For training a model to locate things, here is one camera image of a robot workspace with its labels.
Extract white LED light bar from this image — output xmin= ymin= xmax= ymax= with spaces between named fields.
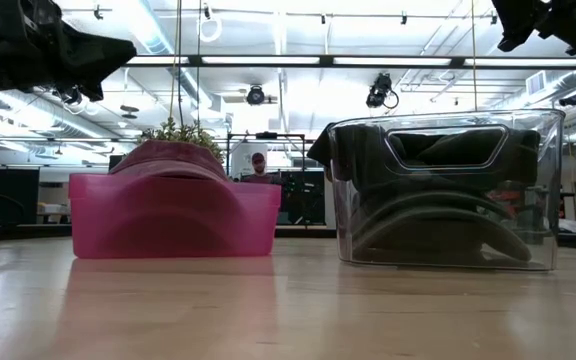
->
xmin=332 ymin=56 xmax=454 ymax=67
xmin=201 ymin=55 xmax=322 ymax=65
xmin=463 ymin=57 xmax=576 ymax=68
xmin=126 ymin=55 xmax=190 ymax=65

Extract round black overhead camera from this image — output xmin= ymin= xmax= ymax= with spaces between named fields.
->
xmin=245 ymin=83 xmax=267 ymax=106

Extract dark baseball cap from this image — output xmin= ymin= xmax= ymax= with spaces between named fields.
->
xmin=350 ymin=204 xmax=533 ymax=266

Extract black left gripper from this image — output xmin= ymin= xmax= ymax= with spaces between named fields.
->
xmin=0 ymin=22 xmax=138 ymax=104

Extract black overhead frame bar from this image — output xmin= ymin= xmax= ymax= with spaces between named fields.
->
xmin=122 ymin=52 xmax=576 ymax=71

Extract clear plastic bin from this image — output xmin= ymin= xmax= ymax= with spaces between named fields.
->
xmin=326 ymin=108 xmax=567 ymax=272

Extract white hanging ring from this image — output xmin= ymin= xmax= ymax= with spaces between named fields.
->
xmin=197 ymin=14 xmax=223 ymax=42

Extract black background rig frame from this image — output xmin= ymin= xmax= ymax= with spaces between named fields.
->
xmin=224 ymin=130 xmax=307 ymax=174

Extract black camera with cable loop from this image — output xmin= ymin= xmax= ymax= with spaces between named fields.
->
xmin=365 ymin=72 xmax=400 ymax=110

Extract white board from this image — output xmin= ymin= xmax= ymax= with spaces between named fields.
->
xmin=230 ymin=142 xmax=269 ymax=176

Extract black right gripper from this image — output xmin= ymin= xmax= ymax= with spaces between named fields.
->
xmin=491 ymin=0 xmax=576 ymax=55

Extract green artificial plant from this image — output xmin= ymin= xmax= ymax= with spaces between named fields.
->
xmin=137 ymin=117 xmax=225 ymax=164

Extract thin yellow hanging cord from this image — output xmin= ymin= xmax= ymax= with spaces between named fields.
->
xmin=471 ymin=0 xmax=478 ymax=112

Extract person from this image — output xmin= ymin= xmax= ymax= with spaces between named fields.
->
xmin=240 ymin=152 xmax=282 ymax=185

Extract black partition panel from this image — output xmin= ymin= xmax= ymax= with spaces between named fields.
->
xmin=276 ymin=169 xmax=326 ymax=227

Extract black hanging cable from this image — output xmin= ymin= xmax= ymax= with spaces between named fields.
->
xmin=196 ymin=0 xmax=203 ymax=126

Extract black aluminium table frame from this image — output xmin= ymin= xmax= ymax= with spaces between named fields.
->
xmin=0 ymin=222 xmax=576 ymax=251

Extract pink translucent plastic bin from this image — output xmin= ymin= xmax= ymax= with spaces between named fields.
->
xmin=67 ymin=172 xmax=283 ymax=260

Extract grey washed baseball cap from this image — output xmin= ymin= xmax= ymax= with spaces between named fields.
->
xmin=306 ymin=122 xmax=542 ymax=189

